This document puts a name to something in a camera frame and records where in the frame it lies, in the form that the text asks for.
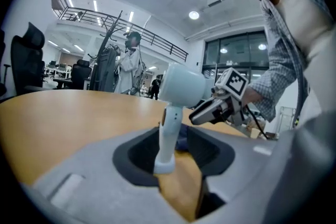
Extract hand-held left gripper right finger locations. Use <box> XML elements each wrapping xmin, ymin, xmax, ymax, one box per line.
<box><xmin>187</xmin><ymin>109</ymin><xmax>336</xmax><ymax>220</ymax></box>

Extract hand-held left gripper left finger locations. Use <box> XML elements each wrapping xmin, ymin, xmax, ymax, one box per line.
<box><xmin>30</xmin><ymin>126</ymin><xmax>190</xmax><ymax>224</ymax></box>

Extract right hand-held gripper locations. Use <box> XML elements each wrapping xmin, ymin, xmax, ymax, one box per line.
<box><xmin>188</xmin><ymin>67</ymin><xmax>249</xmax><ymax>127</ymax></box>

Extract person's right forearm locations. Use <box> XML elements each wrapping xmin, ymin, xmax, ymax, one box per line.
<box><xmin>240</xmin><ymin>34</ymin><xmax>302</xmax><ymax>123</ymax></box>

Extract black balcony railing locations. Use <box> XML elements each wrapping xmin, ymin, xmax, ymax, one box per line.
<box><xmin>50</xmin><ymin>0</ymin><xmax>190</xmax><ymax>63</ymax></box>

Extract black office chair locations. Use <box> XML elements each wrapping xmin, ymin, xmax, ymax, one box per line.
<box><xmin>53</xmin><ymin>59</ymin><xmax>93</xmax><ymax>90</ymax></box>
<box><xmin>10</xmin><ymin>22</ymin><xmax>46</xmax><ymax>97</ymax></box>

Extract grey hanging coat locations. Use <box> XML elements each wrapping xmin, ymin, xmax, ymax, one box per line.
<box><xmin>90</xmin><ymin>45</ymin><xmax>118</xmax><ymax>93</ymax></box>

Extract person's torso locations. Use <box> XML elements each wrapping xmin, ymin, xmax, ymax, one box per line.
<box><xmin>248</xmin><ymin>0</ymin><xmax>336</xmax><ymax>140</ymax></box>

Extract dark coat rack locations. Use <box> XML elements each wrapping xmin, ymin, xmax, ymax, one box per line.
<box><xmin>87</xmin><ymin>10</ymin><xmax>132</xmax><ymax>92</ymax></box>

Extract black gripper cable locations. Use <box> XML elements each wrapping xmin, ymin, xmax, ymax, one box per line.
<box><xmin>245</xmin><ymin>104</ymin><xmax>269</xmax><ymax>140</ymax></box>

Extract dark framed glass wall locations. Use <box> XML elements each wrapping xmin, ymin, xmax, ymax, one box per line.
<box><xmin>202</xmin><ymin>30</ymin><xmax>270</xmax><ymax>88</ymax></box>

